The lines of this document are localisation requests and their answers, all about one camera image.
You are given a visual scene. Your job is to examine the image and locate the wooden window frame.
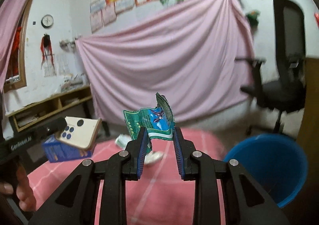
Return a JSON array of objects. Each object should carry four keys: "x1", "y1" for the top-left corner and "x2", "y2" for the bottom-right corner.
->
[{"x1": 3, "y1": 0, "x2": 33, "y2": 93}]

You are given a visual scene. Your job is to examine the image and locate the round wall clock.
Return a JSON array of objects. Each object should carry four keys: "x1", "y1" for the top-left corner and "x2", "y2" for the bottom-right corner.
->
[{"x1": 41, "y1": 14, "x2": 54, "y2": 28}]

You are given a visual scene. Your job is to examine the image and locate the red tassel wall ornament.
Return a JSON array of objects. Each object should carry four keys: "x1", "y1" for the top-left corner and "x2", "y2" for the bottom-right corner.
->
[{"x1": 40, "y1": 34, "x2": 55, "y2": 70}]

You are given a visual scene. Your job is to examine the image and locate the large pink hanging sheet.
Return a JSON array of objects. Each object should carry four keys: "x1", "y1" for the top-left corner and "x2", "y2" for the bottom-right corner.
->
[{"x1": 76, "y1": 0, "x2": 254, "y2": 124}]

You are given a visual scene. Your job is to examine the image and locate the person's left hand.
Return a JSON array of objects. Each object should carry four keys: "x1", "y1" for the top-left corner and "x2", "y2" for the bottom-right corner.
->
[{"x1": 1, "y1": 164, "x2": 36, "y2": 212}]

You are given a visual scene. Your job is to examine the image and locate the green snack wrapper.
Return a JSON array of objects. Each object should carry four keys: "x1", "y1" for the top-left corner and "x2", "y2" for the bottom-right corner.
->
[{"x1": 123, "y1": 93, "x2": 175, "y2": 154}]

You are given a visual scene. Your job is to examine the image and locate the white phone with case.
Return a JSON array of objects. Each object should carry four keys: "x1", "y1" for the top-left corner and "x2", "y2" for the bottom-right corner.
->
[{"x1": 55, "y1": 116, "x2": 102, "y2": 150}]

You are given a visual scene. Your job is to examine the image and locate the black office chair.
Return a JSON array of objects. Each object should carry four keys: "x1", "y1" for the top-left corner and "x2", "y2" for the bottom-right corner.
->
[{"x1": 235, "y1": 0, "x2": 306, "y2": 135}]

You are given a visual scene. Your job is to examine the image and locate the white green paper packet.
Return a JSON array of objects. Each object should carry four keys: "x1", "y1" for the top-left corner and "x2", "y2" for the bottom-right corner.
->
[{"x1": 115, "y1": 134, "x2": 132, "y2": 149}]

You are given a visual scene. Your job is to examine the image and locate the wooden shelf desk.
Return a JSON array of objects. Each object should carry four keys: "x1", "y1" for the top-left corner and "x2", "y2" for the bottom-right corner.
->
[{"x1": 7, "y1": 86, "x2": 93, "y2": 134}]

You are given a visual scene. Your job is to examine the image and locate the blue cardboard box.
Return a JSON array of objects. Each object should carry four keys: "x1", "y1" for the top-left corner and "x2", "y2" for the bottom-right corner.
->
[{"x1": 42, "y1": 135, "x2": 96, "y2": 163}]

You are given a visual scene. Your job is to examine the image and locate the green hanging box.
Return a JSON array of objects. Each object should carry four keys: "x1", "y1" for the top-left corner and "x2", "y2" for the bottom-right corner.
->
[{"x1": 245, "y1": 11, "x2": 260, "y2": 28}]

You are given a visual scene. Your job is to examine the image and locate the blue plastic bucket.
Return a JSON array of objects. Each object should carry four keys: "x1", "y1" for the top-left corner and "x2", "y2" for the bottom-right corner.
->
[{"x1": 224, "y1": 134, "x2": 308, "y2": 208}]

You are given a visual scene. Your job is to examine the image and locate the white power adapter plug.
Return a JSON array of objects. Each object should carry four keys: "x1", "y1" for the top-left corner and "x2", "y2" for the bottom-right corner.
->
[{"x1": 144, "y1": 151, "x2": 164, "y2": 166}]

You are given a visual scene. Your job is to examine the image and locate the pink checkered tablecloth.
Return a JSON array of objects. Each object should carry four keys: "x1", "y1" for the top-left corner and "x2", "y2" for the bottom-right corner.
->
[{"x1": 28, "y1": 128, "x2": 226, "y2": 224}]

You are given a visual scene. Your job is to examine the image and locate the wooden cabinet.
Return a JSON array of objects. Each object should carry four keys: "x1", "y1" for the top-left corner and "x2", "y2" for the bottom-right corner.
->
[{"x1": 294, "y1": 56, "x2": 319, "y2": 151}]

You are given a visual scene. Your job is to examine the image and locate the pink window curtain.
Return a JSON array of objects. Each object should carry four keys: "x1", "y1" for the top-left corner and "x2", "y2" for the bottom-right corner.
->
[{"x1": 1, "y1": 0, "x2": 28, "y2": 91}]

